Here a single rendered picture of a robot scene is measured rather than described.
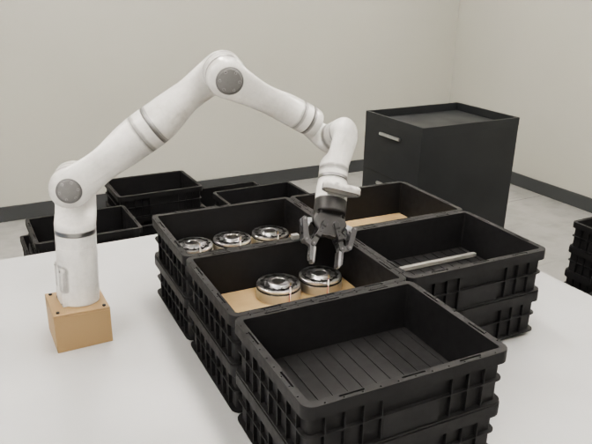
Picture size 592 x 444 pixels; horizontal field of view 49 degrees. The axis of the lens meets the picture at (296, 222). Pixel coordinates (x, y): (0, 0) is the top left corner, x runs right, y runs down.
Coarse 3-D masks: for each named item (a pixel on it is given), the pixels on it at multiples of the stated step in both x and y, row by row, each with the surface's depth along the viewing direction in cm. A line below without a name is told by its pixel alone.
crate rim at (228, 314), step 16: (288, 240) 155; (192, 256) 145; (208, 256) 145; (368, 256) 147; (192, 272) 140; (208, 288) 131; (352, 288) 132; (368, 288) 132; (224, 304) 124; (288, 304) 125
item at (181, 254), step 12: (228, 204) 178; (240, 204) 179; (252, 204) 180; (156, 216) 169; (168, 216) 170; (156, 228) 165; (168, 240) 155; (276, 240) 154; (180, 252) 147; (204, 252) 147; (216, 252) 148
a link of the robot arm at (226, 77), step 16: (224, 64) 135; (240, 64) 137; (208, 80) 137; (224, 80) 136; (240, 80) 137; (256, 80) 139; (224, 96) 139; (240, 96) 139; (256, 96) 140; (272, 96) 142; (288, 96) 145; (272, 112) 144; (288, 112) 145; (304, 112) 147; (304, 128) 149
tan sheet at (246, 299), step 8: (344, 280) 158; (344, 288) 154; (224, 296) 149; (232, 296) 149; (240, 296) 149; (248, 296) 149; (304, 296) 150; (312, 296) 150; (232, 304) 145; (240, 304) 145; (248, 304) 145; (256, 304) 146; (264, 304) 146
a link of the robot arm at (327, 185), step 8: (328, 176) 149; (336, 176) 149; (320, 184) 149; (328, 184) 143; (336, 184) 143; (344, 184) 144; (320, 192) 148; (328, 192) 146; (336, 192) 145; (344, 192) 145; (352, 192) 144
